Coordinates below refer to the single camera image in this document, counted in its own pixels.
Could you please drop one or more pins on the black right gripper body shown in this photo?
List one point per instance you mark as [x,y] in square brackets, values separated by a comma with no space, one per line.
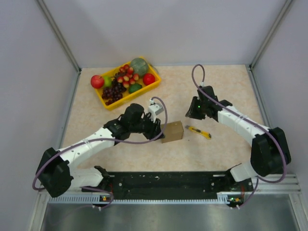
[198,110]

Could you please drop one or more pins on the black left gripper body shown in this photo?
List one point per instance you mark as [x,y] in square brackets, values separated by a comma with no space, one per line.
[147,127]

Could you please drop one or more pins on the brown cardboard express box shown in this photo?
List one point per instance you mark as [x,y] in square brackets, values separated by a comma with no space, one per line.
[173,132]

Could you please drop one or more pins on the yellow utility knife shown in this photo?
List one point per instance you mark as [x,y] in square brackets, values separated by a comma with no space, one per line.
[198,131]

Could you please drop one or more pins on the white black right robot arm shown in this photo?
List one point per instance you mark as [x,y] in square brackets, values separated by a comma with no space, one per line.
[269,149]

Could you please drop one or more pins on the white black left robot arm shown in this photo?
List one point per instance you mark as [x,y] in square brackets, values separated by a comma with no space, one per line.
[57,170]

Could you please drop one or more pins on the green lime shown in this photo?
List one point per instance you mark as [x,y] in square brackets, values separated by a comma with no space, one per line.
[134,87]

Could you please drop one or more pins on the red tomato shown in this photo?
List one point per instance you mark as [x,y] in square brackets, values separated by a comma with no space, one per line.
[148,79]

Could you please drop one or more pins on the dark purple grape bunch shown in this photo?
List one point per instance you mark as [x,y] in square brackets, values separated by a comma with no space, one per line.
[113,93]

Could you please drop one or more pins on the yellow plastic fruit tray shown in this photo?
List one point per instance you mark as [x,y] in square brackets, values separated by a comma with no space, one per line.
[126,96]

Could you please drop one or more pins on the green netted melon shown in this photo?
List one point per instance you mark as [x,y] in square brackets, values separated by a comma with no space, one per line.
[140,66]

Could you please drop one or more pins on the green apple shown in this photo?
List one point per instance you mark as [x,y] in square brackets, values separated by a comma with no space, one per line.
[107,81]

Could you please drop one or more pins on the red apple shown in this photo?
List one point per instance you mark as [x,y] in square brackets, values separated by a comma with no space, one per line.
[97,81]

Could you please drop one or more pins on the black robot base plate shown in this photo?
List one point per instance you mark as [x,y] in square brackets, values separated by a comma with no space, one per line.
[176,185]

